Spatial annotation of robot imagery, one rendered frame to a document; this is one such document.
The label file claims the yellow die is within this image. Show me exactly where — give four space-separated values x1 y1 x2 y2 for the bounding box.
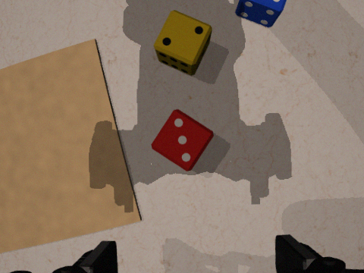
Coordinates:
154 10 212 76

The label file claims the blue die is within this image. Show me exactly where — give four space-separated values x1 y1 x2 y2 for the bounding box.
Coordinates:
235 0 286 27

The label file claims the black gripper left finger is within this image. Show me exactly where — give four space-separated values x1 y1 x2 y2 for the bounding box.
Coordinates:
52 241 118 273

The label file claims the tan flat mat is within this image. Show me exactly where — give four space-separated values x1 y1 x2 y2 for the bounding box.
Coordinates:
0 39 142 253

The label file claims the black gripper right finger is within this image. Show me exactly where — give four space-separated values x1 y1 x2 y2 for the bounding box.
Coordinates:
275 234 364 273

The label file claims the red die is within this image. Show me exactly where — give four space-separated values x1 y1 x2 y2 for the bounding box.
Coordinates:
152 109 214 171

